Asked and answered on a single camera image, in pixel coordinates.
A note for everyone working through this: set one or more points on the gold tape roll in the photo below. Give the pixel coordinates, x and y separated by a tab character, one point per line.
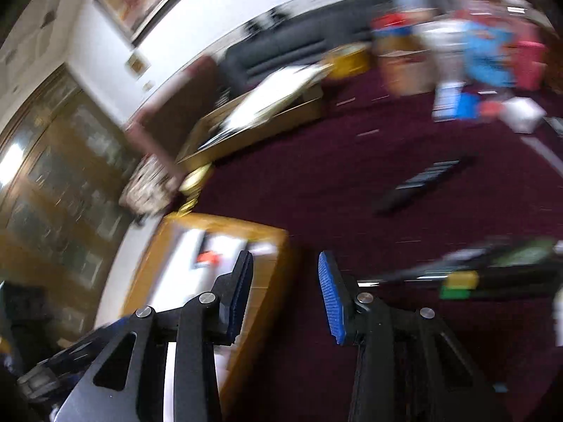
352	61

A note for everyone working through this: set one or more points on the blue bag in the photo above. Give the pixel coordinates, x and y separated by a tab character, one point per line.
488	52

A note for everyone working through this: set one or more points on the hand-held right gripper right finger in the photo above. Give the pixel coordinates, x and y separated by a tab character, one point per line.
330	299

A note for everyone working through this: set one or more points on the black sofa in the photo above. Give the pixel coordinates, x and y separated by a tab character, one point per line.
286	44

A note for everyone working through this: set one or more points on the brown armchair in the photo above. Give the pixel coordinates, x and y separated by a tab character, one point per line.
176	110

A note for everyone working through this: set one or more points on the stack of white papers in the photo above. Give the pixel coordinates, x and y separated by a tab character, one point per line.
264	96

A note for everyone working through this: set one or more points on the black marker on cloth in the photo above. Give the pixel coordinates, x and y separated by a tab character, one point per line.
422	184

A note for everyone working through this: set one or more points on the small gold lid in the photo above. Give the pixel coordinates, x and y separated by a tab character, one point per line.
195	180

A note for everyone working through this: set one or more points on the gold box white lining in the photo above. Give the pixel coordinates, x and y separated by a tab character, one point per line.
264	246

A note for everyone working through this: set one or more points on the patterned bag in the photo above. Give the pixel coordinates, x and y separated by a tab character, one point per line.
145	184

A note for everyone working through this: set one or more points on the wall socket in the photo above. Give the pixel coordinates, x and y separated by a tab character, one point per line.
148	85

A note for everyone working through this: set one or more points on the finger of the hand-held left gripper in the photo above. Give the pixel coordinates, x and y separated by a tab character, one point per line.
88	347

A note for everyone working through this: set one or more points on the small white box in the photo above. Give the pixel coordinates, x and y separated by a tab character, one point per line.
523	114

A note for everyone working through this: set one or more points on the gold box with papers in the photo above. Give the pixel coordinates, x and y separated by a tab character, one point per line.
299	112

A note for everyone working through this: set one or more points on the small square wall frame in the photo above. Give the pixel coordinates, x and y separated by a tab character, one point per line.
136	63

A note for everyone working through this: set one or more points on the wooden glass-door cabinet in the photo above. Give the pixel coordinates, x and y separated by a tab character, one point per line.
57	184

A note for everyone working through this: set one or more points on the yellow and green block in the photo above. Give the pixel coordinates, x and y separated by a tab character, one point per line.
459	283

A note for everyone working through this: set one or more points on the small blue packet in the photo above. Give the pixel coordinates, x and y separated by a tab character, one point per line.
467	105

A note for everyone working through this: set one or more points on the pink object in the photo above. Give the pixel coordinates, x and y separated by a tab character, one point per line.
530	61

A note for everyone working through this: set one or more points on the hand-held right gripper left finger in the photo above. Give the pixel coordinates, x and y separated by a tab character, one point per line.
239	299

